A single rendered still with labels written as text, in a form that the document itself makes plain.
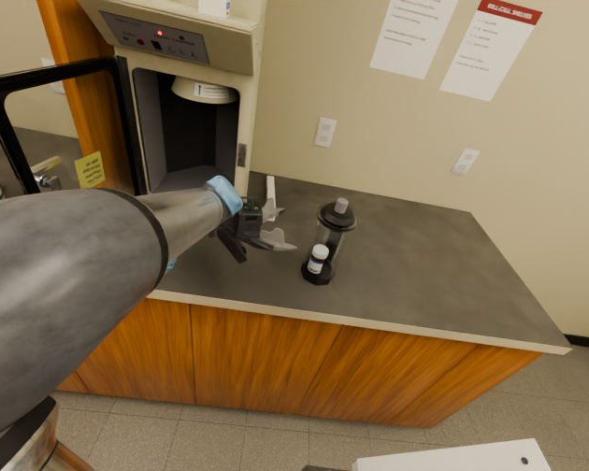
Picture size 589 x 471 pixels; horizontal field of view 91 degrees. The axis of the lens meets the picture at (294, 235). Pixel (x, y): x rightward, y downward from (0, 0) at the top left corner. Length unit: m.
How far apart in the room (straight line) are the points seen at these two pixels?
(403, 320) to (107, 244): 0.80
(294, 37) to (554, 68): 0.93
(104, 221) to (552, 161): 1.66
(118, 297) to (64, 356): 0.04
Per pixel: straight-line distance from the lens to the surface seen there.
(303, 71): 1.21
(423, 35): 1.26
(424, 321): 0.93
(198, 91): 0.85
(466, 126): 1.42
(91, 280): 0.19
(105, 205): 0.22
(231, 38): 0.68
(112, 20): 0.77
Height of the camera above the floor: 1.57
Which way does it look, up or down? 39 degrees down
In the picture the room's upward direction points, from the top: 14 degrees clockwise
